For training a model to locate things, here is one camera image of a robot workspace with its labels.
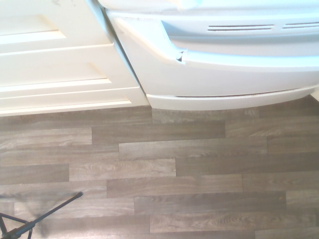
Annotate white oven door with handle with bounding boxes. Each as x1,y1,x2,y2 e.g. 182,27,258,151
106,9,319,98

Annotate white stove bottom drawer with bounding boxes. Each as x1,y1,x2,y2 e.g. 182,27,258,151
146,86,319,111

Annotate white drawer cabinet wood top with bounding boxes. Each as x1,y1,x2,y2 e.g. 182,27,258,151
0,0,152,117

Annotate black tripod stand legs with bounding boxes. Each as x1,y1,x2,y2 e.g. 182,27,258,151
0,191,84,239

